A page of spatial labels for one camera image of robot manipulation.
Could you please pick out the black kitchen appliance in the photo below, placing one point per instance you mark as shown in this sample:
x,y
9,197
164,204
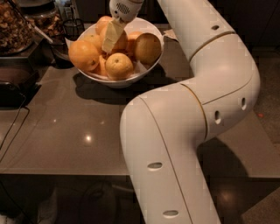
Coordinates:
x,y
18,84

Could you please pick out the crumpled paper napkin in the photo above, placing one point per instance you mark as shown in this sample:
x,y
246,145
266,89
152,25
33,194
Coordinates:
x,y
170,34

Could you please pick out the small left back orange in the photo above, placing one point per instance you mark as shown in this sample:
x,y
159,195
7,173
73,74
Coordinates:
x,y
95,39

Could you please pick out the orange wedge piece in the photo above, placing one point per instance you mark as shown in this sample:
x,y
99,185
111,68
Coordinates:
x,y
101,69

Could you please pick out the hidden right back orange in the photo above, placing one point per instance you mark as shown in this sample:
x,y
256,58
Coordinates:
x,y
131,40

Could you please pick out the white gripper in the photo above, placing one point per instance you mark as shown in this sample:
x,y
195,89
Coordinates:
x,y
123,10

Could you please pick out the white ceramic bowl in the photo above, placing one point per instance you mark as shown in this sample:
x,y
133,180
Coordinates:
x,y
140,70

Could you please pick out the black wire holder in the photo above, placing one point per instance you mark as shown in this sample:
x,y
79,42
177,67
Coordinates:
x,y
72,29

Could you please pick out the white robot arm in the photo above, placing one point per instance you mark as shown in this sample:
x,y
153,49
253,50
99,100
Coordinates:
x,y
161,129

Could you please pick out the glass jar of nuts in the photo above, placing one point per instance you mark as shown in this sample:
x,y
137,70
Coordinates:
x,y
15,34

